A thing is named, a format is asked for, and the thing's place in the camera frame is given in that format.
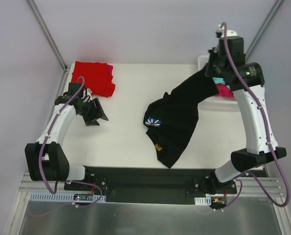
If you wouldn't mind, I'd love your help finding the white plastic basket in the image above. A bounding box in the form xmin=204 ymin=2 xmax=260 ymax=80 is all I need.
xmin=198 ymin=55 xmax=237 ymax=104

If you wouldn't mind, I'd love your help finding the black daisy t-shirt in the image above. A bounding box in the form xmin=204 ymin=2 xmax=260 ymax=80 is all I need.
xmin=143 ymin=66 xmax=219 ymax=168

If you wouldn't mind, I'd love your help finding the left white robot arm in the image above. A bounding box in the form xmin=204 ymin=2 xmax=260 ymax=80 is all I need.
xmin=24 ymin=82 xmax=108 ymax=190

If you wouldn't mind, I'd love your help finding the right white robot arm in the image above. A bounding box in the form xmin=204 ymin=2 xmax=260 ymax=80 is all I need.
xmin=205 ymin=36 xmax=287 ymax=193

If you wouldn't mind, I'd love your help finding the teal t-shirt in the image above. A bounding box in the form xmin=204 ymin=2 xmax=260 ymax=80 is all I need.
xmin=213 ymin=77 xmax=230 ymax=89

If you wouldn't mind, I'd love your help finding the magenta t-shirt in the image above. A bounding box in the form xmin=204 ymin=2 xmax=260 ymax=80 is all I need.
xmin=215 ymin=84 xmax=234 ymax=98

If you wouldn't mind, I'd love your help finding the folded red t-shirt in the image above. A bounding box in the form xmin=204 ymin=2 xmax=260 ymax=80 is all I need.
xmin=71 ymin=61 xmax=115 ymax=97

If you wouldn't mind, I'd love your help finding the folded pink t-shirt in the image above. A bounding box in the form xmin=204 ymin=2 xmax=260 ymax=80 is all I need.
xmin=107 ymin=64 xmax=113 ymax=75

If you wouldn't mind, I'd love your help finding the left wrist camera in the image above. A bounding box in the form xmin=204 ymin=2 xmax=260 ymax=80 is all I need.
xmin=82 ymin=89 xmax=92 ymax=102

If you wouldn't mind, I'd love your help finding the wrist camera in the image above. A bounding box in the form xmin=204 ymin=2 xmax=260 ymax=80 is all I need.
xmin=82 ymin=89 xmax=92 ymax=102
xmin=216 ymin=24 xmax=238 ymax=39

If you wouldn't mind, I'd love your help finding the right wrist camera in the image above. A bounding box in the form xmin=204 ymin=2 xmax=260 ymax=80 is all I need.
xmin=216 ymin=24 xmax=238 ymax=39

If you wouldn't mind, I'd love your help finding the left aluminium frame post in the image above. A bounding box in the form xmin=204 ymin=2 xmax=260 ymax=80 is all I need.
xmin=25 ymin=0 xmax=67 ymax=71

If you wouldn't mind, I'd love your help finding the aluminium frame post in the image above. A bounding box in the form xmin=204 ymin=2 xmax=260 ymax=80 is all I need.
xmin=25 ymin=0 xmax=67 ymax=71
xmin=246 ymin=0 xmax=285 ymax=60

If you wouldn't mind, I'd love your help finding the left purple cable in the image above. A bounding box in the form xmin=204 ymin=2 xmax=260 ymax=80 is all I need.
xmin=27 ymin=76 xmax=104 ymax=216

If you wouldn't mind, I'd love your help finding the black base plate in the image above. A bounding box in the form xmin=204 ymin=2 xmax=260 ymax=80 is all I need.
xmin=63 ymin=165 xmax=238 ymax=205

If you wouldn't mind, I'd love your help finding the right aluminium frame post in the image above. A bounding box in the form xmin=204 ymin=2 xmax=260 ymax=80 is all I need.
xmin=246 ymin=0 xmax=285 ymax=60

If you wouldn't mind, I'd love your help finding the left white cable duct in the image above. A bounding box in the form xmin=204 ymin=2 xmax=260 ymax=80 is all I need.
xmin=30 ymin=192 xmax=106 ymax=203

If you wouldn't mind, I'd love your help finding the white cable duct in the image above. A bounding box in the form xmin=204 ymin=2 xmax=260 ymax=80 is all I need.
xmin=194 ymin=196 xmax=211 ymax=206
xmin=30 ymin=192 xmax=106 ymax=203

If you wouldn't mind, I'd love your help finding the right white cable duct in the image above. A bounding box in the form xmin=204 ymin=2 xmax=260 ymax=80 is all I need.
xmin=194 ymin=196 xmax=211 ymax=206

